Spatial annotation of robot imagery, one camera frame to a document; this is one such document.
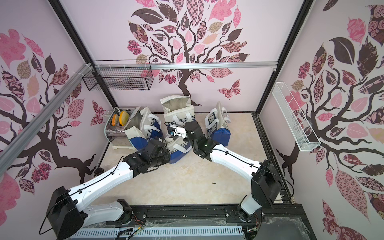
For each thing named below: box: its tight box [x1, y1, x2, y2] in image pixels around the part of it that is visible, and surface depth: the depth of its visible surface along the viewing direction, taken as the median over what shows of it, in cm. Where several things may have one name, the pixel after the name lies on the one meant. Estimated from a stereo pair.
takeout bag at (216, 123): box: [204, 101, 232, 147], surface depth 92 cm
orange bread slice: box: [112, 114, 119, 126], surface depth 92 cm
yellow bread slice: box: [119, 111, 130, 127], surface depth 93 cm
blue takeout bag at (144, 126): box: [124, 106, 164, 151], surface depth 86 cm
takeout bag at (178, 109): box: [160, 95, 196, 125], surface depth 92 cm
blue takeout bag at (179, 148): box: [163, 134, 192, 164], surface depth 78 cm
